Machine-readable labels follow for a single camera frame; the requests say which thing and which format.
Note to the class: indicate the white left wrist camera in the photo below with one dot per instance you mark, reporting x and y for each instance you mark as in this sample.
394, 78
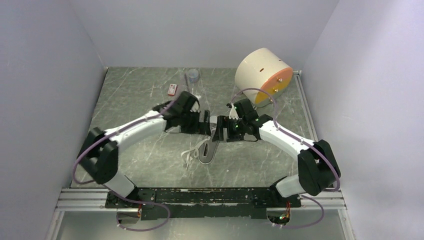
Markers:
196, 106

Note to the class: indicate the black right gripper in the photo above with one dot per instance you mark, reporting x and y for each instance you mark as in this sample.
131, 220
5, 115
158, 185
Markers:
222, 123

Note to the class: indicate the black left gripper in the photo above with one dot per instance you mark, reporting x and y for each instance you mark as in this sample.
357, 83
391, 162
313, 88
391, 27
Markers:
200, 128

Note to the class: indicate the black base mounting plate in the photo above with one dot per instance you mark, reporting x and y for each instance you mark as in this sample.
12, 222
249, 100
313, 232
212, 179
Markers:
250, 202

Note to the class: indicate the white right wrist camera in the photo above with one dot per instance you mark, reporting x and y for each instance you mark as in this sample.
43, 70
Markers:
233, 115

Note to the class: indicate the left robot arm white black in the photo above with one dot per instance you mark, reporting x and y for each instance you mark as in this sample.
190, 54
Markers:
99, 154

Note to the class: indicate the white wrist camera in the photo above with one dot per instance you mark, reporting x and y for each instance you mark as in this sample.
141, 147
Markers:
196, 106
233, 115

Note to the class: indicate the grey canvas sneaker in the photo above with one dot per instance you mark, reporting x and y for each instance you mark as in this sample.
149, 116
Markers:
208, 149

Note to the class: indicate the small red white box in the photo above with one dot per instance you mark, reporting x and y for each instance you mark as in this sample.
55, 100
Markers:
172, 90

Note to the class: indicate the cream cylinder orange lid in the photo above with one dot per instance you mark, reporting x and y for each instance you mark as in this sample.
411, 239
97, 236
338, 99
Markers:
262, 69

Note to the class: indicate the aluminium frame rail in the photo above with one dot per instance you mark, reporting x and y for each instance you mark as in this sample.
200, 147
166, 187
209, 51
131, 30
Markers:
91, 200

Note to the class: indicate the small clear plastic cup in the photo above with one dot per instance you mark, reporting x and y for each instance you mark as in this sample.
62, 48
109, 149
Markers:
193, 75

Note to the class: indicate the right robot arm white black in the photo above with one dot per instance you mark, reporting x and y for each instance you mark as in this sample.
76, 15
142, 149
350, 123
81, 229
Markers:
317, 168

